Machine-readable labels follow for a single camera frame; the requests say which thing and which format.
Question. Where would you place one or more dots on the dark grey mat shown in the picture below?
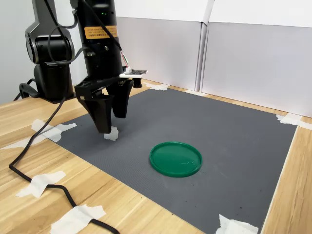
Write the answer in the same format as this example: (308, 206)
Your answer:
(195, 117)

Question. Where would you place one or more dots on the white partition panel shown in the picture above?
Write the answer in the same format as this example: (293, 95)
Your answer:
(156, 48)
(256, 63)

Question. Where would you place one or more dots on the white tape piece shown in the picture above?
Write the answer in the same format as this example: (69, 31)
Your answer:
(73, 218)
(39, 184)
(14, 143)
(156, 85)
(287, 120)
(52, 132)
(234, 226)
(195, 92)

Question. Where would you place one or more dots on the small white plastic terminal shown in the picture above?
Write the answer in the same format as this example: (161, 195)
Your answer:
(114, 135)

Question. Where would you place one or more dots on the round green lid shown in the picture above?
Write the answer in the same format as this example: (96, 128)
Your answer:
(175, 159)

